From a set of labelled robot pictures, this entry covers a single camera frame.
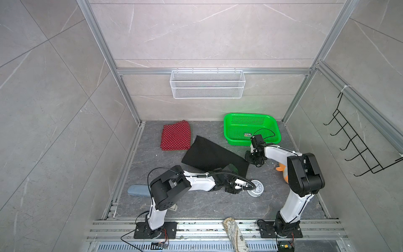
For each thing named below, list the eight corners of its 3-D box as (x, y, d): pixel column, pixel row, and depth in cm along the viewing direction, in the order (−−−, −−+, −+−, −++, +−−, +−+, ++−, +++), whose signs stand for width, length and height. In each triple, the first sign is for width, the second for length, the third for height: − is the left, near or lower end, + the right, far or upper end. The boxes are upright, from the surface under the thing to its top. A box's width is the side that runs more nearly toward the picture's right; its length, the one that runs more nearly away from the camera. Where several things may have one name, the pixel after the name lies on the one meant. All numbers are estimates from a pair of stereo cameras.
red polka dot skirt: (160, 152, 104) (158, 146, 98) (166, 127, 118) (164, 120, 113) (190, 152, 104) (189, 146, 98) (192, 127, 118) (191, 120, 113)
